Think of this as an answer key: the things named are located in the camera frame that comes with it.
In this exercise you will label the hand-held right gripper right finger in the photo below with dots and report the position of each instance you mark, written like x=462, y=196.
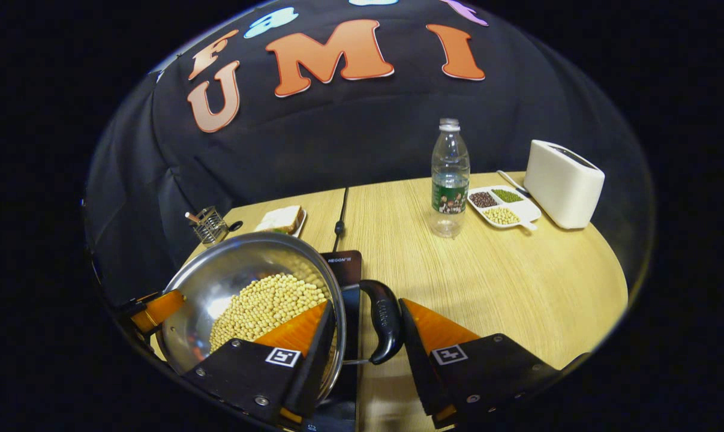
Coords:
x=418, y=366

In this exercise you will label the black backdrop cloth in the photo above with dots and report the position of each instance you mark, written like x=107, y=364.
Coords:
x=367, y=132

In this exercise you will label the white divided plate of beans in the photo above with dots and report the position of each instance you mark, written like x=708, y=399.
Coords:
x=520, y=210

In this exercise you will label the pile of soybeans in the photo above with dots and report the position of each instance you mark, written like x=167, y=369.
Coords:
x=266, y=306

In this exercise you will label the white toaster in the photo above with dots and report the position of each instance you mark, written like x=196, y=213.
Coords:
x=562, y=186

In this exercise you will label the white sandwich plate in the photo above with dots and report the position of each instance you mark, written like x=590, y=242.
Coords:
x=302, y=228

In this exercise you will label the black induction cooktop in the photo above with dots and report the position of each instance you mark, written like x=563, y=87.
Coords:
x=353, y=273

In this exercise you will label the clear plastic water bottle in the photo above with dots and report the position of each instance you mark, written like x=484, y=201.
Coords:
x=450, y=180

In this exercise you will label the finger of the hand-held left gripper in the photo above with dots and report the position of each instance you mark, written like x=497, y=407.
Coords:
x=158, y=309

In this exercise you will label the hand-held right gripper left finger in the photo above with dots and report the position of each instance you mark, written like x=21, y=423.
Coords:
x=314, y=372

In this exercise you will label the stainless steel pot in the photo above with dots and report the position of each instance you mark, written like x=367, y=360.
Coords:
x=230, y=270

